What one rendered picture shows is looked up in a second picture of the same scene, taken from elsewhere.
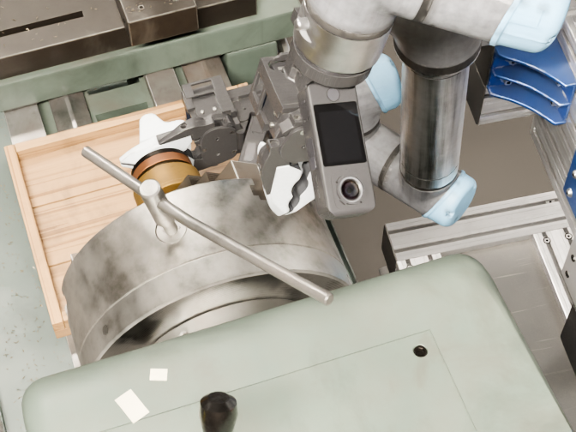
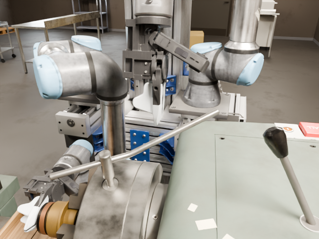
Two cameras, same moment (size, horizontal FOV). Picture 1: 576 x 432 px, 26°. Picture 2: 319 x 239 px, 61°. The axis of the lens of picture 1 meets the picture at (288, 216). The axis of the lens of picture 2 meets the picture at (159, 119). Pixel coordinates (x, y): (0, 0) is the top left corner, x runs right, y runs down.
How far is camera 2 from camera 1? 0.94 m
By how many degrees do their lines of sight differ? 52
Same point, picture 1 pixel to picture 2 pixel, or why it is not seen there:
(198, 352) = (187, 190)
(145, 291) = (131, 208)
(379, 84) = (86, 145)
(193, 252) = (129, 180)
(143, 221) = (95, 193)
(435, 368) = (230, 137)
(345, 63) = (171, 8)
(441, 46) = (123, 83)
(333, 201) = (204, 58)
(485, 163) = not seen: hidden behind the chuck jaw
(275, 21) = (10, 186)
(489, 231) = not seen: hidden behind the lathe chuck
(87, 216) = not seen: outside the picture
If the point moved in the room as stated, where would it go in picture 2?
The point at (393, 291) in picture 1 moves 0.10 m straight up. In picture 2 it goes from (193, 136) to (195, 99)
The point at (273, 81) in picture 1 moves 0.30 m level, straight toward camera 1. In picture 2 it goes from (137, 50) to (314, 72)
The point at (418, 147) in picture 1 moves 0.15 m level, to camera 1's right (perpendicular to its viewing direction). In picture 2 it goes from (119, 143) to (143, 124)
